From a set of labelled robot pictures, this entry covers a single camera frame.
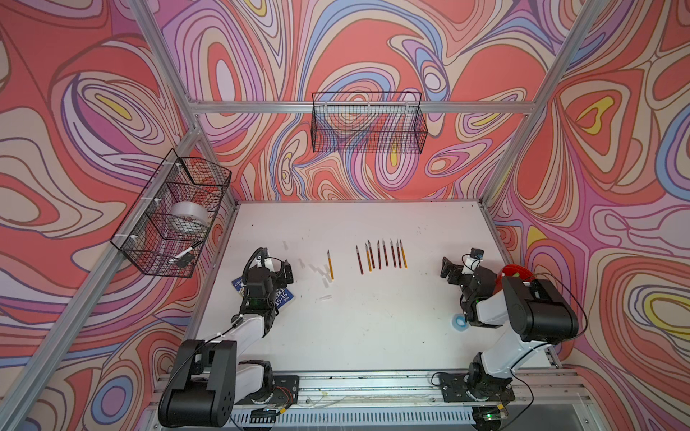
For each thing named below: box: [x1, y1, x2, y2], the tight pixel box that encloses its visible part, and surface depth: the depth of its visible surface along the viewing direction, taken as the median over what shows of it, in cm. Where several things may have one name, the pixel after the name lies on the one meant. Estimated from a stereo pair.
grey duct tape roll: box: [169, 202, 209, 227], surface depth 75 cm
